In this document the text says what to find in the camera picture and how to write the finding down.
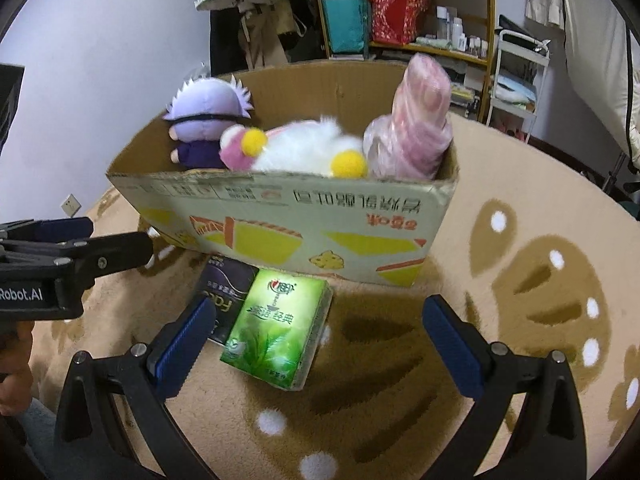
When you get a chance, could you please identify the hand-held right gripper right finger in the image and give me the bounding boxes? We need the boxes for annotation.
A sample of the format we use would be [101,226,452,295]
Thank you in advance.
[421,294,587,480]

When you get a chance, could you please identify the black tissue pack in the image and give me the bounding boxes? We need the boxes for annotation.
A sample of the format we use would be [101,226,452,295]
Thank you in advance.
[197,255,261,346]

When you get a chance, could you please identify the white hanging duvet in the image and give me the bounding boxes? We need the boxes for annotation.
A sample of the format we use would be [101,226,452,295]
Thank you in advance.
[557,0,640,171]

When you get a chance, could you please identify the black hanging clothes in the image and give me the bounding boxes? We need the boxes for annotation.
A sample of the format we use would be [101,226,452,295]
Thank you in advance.
[209,7,246,76]

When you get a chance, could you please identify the person's left hand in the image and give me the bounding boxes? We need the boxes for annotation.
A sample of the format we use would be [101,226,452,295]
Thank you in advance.
[0,320,35,417]

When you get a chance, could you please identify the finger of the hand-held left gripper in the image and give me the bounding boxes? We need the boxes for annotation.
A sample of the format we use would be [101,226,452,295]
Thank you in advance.
[0,216,94,246]
[0,231,153,286]

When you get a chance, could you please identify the pink plastic-wrapped roll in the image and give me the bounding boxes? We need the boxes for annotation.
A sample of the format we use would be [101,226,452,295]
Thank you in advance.
[362,52,454,181]

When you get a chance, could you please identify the white-haired doll plush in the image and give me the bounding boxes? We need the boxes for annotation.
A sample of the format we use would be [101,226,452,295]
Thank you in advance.
[162,74,257,168]

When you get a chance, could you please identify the pile of books and papers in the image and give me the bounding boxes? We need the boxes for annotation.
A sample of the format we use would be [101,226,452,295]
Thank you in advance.
[447,60,486,121]

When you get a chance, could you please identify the beige hanging trousers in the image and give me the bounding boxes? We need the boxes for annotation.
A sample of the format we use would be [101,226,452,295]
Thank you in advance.
[237,0,293,71]

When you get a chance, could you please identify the white fluffy plush toy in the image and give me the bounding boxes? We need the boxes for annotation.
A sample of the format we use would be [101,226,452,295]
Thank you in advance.
[219,116,371,180]

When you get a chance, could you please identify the white trolley cart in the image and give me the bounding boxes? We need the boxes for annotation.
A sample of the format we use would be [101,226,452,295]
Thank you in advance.
[487,29,551,133]

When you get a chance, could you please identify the teal bag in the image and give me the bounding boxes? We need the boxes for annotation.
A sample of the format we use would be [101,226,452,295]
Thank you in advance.
[320,0,368,56]

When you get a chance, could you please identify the beige floral blanket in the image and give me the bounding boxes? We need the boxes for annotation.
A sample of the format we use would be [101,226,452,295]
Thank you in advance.
[20,110,640,480]

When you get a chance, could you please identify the red gift bag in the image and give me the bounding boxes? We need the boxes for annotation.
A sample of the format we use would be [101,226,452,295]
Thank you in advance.
[367,0,431,46]

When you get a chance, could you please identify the cardboard box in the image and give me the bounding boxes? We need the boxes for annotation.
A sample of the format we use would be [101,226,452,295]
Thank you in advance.
[105,57,460,288]

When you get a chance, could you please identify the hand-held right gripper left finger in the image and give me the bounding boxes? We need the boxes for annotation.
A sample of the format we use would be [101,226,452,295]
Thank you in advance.
[54,294,217,480]

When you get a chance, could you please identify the green tissue pack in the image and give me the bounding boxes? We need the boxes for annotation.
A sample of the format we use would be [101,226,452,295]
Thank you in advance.
[220,269,334,392]

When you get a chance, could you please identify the group of small bottles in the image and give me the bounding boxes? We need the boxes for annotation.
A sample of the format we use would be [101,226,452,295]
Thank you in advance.
[435,5,491,58]

